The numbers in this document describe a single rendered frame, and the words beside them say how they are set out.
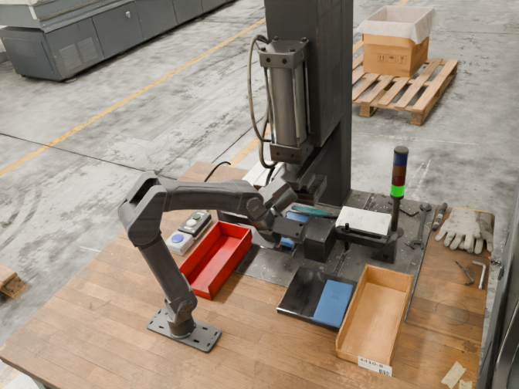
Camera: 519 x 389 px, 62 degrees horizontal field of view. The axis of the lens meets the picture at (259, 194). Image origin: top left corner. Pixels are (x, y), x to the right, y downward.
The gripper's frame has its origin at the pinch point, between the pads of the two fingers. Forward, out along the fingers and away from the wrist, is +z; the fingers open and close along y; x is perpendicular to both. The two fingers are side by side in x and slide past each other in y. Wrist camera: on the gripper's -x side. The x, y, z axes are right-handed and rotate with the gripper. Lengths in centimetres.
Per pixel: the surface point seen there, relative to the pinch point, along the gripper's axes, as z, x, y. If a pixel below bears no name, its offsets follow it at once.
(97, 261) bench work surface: 2, 55, -22
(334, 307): 2.0, -20.1, -12.4
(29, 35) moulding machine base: 167, 459, 212
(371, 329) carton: 2.7, -30.3, -14.5
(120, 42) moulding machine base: 250, 423, 287
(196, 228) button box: 8.9, 31.0, -1.1
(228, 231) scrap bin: 10.4, 20.7, 1.3
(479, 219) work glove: 24, -49, 31
